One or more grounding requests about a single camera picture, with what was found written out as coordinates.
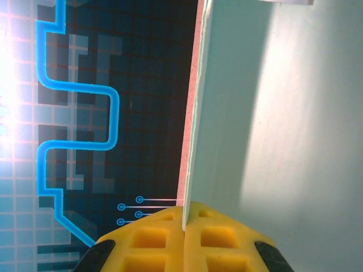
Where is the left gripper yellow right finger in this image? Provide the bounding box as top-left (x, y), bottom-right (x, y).
top-left (183, 200), bottom-right (296, 272)

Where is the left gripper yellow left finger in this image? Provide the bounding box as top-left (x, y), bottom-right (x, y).
top-left (72, 206), bottom-right (185, 272)

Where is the pale blue paper box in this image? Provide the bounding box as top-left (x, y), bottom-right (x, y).
top-left (180, 0), bottom-right (363, 272)

